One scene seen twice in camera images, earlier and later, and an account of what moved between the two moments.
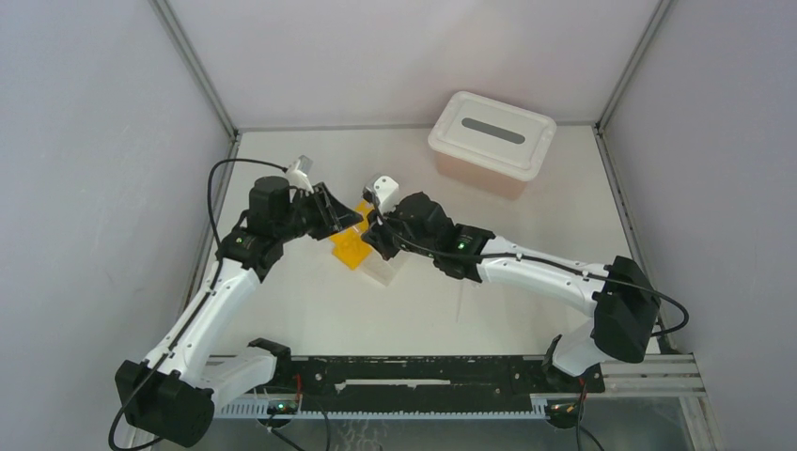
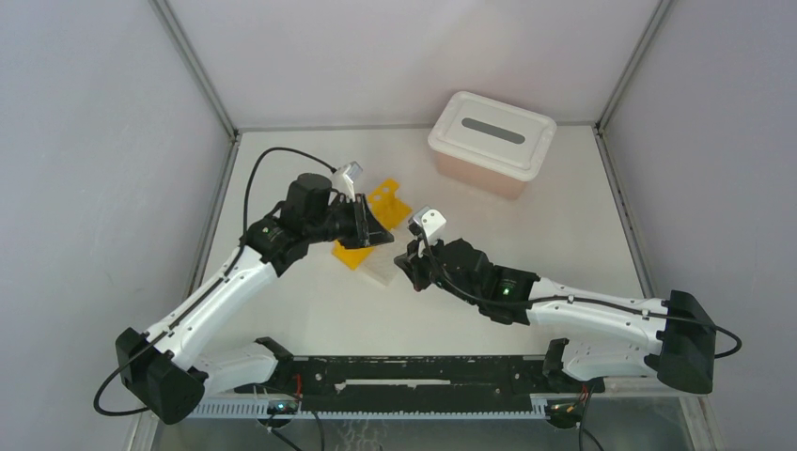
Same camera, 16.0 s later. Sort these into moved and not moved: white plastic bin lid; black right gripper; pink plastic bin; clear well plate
Moved: black right gripper
Not moved: white plastic bin lid; pink plastic bin; clear well plate
